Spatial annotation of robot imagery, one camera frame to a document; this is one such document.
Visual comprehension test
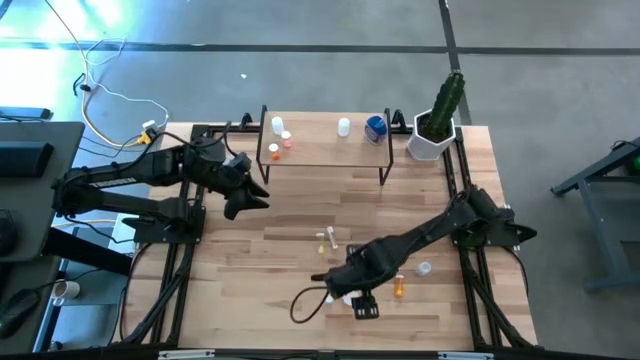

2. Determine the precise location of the wooden shelf black metal frame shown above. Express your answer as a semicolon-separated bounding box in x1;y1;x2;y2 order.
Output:
255;103;396;187

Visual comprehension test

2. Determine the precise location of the blue lid jar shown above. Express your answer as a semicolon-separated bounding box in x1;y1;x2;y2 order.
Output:
363;115;389;146

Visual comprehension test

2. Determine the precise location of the black computer mouse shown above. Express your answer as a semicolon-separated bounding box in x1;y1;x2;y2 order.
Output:
0;288;42;337

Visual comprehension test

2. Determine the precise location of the green cactus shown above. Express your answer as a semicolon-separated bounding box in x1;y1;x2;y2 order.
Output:
424;70;466;144

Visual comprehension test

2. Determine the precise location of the black desk beam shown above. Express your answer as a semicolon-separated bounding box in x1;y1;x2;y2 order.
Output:
42;227;134;276

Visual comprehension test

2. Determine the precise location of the black box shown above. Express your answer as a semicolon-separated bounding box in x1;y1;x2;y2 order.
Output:
0;141;55;179

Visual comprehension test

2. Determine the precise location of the white cable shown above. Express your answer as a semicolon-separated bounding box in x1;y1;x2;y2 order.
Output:
82;35;171;132

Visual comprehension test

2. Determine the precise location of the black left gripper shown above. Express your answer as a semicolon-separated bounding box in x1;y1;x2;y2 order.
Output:
211;166;271;222

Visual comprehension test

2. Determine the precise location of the silver bracket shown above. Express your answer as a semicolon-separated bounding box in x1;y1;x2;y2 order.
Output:
437;351;496;360
157;349;216;360

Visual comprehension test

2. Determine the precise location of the black aluminium rig frame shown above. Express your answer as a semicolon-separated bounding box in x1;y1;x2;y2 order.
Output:
112;107;539;351

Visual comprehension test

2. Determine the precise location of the black flat device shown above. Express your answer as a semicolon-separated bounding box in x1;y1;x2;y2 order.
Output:
0;105;53;121

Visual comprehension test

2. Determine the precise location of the grey desk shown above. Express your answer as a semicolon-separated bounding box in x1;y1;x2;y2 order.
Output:
0;119;86;264

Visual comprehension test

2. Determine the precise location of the grey metal table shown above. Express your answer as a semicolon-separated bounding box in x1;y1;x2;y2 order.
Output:
549;135;640;295

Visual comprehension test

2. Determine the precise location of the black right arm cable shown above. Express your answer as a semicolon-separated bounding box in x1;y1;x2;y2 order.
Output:
289;285;334;325

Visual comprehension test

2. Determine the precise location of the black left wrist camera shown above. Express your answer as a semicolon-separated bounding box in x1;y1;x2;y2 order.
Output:
224;152;253;175

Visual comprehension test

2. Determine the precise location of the white paper cup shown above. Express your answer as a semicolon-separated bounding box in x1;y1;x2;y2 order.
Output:
51;279;81;307

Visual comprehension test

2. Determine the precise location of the yellow cable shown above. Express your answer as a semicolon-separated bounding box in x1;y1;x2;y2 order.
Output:
43;0;151;149

